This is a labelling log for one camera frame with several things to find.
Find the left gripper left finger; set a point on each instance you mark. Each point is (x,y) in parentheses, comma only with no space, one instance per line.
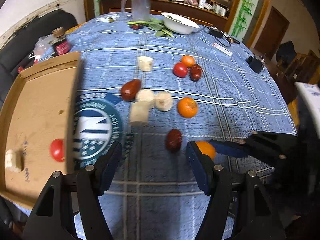
(105,168)

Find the red plastic bag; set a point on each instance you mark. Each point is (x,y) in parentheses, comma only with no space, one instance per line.
(22,68)

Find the clear plastic bag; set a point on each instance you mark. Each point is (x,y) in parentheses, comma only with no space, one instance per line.
(41,46)

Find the blue plaid tablecloth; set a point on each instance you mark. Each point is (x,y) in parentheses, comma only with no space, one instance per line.
(154,194)

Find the black leather sofa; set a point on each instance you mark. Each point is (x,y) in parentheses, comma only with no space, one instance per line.
(17,50)

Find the dark jar red label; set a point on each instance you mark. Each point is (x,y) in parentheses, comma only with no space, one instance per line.
(60,43)

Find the small red tomato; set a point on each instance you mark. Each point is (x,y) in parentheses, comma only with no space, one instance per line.
(180,70)

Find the clear glass pitcher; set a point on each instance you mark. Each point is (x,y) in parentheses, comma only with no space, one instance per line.
(140,10)

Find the cardboard tray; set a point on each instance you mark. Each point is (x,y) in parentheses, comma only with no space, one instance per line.
(38,109)

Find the white red label card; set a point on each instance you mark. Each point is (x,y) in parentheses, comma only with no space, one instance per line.
(222,49)

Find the red date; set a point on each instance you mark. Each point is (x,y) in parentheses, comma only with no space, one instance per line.
(173,140)
(195,72)
(130,89)

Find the black power adapter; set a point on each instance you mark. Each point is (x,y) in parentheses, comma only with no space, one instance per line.
(215,32)

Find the small orange far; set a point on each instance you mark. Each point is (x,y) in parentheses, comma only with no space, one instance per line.
(188,60)

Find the large red tomato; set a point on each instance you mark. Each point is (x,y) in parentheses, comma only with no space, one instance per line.
(57,150)

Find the wooden sideboard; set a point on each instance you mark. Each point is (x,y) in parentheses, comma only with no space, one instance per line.
(194,13)

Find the small black device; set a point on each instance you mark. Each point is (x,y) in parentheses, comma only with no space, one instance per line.
(256,63)

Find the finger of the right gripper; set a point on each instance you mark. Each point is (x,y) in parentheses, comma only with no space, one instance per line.
(232,149)

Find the dark berries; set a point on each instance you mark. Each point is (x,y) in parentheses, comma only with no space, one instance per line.
(136,26)

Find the orange mid table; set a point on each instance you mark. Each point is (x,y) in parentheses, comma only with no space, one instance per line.
(187,107)

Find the green leafy vegetable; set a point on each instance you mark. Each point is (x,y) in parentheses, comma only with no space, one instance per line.
(155,25)

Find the white bowl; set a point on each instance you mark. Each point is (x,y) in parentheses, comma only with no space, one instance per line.
(179,24)

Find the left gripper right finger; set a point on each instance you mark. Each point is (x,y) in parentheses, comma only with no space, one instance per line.
(204,170)

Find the banana piece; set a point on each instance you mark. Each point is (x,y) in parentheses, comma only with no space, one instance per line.
(139,113)
(145,63)
(146,95)
(163,101)
(13,161)

